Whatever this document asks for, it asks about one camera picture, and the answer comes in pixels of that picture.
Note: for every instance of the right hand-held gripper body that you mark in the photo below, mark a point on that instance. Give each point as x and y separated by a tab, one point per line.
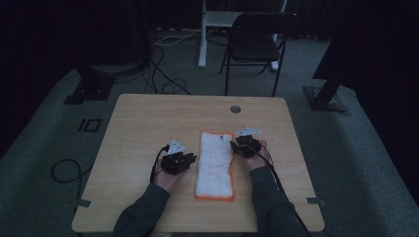
246	140

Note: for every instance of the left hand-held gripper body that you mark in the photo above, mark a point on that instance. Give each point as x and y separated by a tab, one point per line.
175	158

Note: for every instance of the white cloth with orange edging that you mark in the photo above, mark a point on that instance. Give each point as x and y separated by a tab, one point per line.
214	166

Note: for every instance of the person's left hand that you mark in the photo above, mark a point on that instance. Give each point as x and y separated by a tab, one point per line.
166	177

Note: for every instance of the person's right hand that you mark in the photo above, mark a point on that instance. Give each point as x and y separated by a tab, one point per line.
257	159

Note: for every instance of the grey round table grommet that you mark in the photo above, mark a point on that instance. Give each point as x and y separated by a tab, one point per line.
235	109

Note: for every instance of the black metal stand base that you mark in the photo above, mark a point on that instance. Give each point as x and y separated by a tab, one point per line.
90	87
324	98

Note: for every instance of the grey tape piece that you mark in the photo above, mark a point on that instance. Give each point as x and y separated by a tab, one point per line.
314	200

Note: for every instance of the black folding chair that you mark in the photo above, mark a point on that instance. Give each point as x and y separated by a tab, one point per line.
255	46

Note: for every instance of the white desk frame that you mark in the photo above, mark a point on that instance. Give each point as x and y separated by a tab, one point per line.
214	29

